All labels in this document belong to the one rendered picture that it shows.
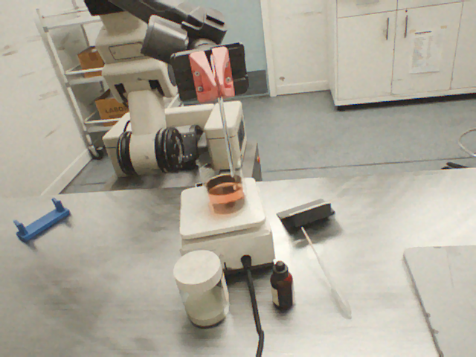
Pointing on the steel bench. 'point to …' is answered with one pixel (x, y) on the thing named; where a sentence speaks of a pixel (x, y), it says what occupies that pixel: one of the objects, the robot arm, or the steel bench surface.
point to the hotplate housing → (237, 247)
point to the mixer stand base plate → (447, 294)
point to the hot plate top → (210, 225)
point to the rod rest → (42, 222)
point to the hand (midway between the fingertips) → (218, 88)
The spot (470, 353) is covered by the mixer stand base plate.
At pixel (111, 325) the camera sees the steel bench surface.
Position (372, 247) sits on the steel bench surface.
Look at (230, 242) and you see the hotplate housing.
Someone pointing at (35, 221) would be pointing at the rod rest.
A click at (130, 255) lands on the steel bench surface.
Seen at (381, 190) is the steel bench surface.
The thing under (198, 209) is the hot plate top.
